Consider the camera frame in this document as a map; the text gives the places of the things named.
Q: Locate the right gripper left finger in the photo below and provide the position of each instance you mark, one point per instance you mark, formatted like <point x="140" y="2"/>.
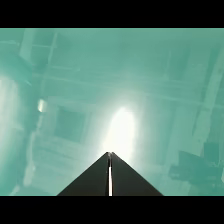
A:
<point x="94" y="181"/>

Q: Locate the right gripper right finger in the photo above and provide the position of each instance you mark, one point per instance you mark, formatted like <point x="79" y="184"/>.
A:
<point x="128" y="181"/>

